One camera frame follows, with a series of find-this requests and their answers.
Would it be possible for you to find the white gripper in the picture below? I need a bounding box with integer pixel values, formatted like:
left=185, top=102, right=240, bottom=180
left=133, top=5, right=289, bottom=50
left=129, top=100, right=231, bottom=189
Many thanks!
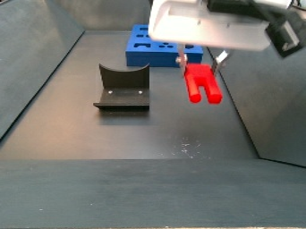
left=148, top=0, right=269, bottom=74

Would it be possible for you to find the red square-circle peg object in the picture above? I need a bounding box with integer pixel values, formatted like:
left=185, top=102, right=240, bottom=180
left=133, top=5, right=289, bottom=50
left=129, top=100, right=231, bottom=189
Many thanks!
left=184, top=64, right=221, bottom=104

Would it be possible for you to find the blue foam shape board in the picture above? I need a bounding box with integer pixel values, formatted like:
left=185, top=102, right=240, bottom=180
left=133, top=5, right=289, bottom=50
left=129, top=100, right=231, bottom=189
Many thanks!
left=124, top=23, right=204, bottom=69

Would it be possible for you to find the dark grey curved fixture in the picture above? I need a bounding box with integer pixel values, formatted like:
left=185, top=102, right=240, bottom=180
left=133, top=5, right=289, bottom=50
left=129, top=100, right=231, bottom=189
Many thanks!
left=93, top=65, right=149, bottom=110

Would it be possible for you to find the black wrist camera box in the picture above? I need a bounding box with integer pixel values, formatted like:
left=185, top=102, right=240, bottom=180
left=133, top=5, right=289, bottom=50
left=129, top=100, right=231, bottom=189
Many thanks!
left=206, top=0, right=306, bottom=58

